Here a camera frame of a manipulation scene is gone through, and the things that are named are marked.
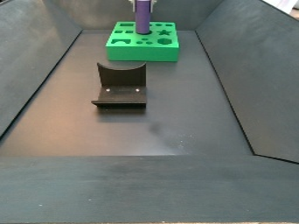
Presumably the purple cylinder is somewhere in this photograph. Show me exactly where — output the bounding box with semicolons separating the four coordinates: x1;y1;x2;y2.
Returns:
135;0;151;34

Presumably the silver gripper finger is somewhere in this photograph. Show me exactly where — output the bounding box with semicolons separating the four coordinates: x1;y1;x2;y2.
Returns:
151;0;158;13
128;0;136;12

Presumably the green shape sorter board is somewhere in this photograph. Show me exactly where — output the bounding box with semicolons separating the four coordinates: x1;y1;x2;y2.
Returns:
106;21;180;62

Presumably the black curved holder bracket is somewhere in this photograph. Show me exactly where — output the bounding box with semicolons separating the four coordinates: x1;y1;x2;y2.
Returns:
91;64;147;107

